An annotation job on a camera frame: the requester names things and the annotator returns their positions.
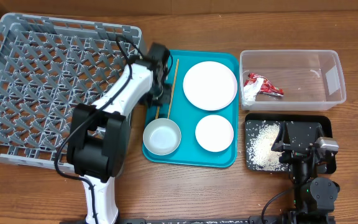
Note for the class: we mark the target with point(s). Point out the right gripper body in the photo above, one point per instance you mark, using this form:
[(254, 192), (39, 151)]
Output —
[(292, 157)]

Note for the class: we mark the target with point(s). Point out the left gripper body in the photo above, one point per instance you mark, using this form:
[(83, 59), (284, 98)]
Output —
[(159, 93)]

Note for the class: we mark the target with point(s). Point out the rice grains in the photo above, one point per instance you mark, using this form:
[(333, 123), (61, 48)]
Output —
[(260, 136)]

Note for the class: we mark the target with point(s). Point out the wooden chopstick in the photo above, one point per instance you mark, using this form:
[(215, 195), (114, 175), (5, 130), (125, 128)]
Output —
[(157, 112), (173, 89)]

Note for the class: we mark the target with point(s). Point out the grey bowl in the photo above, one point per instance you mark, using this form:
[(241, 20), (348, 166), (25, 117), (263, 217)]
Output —
[(162, 136)]

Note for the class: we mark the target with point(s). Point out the red snack wrapper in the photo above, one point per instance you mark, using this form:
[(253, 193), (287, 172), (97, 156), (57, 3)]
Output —
[(258, 84)]

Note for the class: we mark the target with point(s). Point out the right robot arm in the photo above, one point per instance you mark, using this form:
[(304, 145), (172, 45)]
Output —
[(314, 196)]

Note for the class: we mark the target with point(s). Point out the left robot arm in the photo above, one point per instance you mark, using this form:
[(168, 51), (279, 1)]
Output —
[(99, 133)]

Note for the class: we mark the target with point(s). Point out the teal plastic tray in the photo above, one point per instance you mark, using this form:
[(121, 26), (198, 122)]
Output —
[(187, 116)]

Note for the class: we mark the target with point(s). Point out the black rectangular tray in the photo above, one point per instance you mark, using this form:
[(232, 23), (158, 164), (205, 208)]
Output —
[(324, 131)]

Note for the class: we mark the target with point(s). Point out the large white plate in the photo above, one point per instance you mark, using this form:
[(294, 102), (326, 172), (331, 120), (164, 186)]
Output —
[(210, 86)]

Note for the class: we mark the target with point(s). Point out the clear plastic bin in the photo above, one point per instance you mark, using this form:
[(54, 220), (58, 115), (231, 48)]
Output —
[(312, 80)]

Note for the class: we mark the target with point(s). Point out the grey plastic dish rack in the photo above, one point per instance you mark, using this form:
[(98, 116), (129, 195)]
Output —
[(47, 66)]

